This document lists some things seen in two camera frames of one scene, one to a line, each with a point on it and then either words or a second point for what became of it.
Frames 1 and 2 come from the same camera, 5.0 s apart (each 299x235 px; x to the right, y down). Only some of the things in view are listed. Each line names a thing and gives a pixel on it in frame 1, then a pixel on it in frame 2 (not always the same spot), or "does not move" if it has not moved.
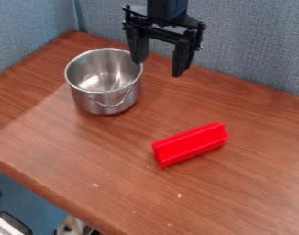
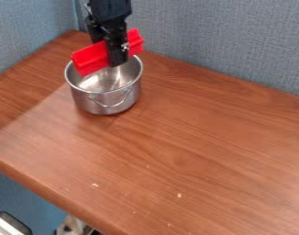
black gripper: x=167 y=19 -> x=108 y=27
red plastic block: x=187 y=142 -> x=92 y=59
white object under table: x=75 y=227 does not move
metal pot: x=103 y=77 does not move
